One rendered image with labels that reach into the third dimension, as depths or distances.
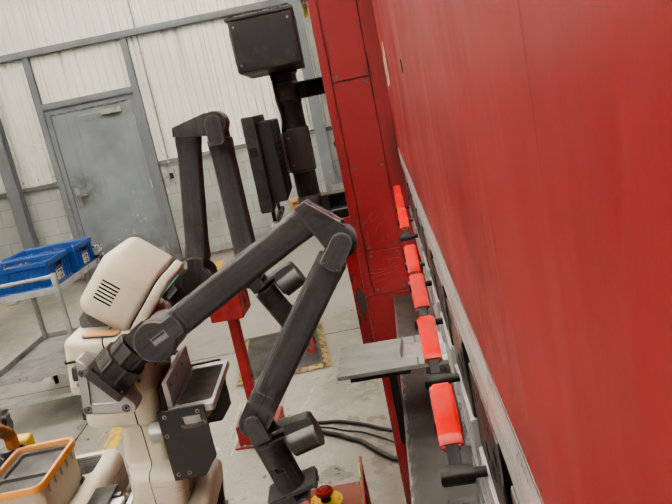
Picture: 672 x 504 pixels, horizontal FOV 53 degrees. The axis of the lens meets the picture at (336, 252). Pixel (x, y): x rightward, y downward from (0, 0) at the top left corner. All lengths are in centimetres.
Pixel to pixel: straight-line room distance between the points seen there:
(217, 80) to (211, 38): 50
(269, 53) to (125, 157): 643
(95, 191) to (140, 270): 758
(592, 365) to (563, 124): 6
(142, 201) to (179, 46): 196
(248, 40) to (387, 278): 98
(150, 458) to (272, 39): 153
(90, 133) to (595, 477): 881
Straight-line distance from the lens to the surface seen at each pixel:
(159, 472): 158
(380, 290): 244
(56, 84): 908
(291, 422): 132
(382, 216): 238
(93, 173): 897
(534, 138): 19
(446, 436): 64
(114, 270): 143
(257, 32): 253
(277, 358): 127
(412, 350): 159
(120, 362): 132
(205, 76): 863
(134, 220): 892
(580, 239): 17
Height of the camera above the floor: 159
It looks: 12 degrees down
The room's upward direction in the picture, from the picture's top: 12 degrees counter-clockwise
